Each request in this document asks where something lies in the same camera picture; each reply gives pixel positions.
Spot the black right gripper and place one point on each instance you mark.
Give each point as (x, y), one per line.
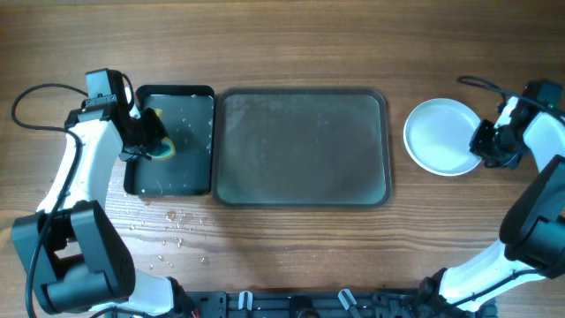
(482, 141)

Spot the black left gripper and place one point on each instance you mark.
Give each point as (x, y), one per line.
(147, 132)

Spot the green yellow sponge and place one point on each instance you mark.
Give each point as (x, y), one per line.
(160, 147)

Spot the white plate bottom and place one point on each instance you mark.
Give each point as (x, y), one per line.
(437, 136)

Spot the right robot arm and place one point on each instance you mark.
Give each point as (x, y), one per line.
(530, 246)

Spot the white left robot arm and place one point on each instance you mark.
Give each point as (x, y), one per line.
(74, 259)

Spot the small black tray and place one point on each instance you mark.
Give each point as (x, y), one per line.
(189, 118)

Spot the large dark tray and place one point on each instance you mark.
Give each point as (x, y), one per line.
(302, 147)

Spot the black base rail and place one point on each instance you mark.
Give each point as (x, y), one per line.
(395, 303)

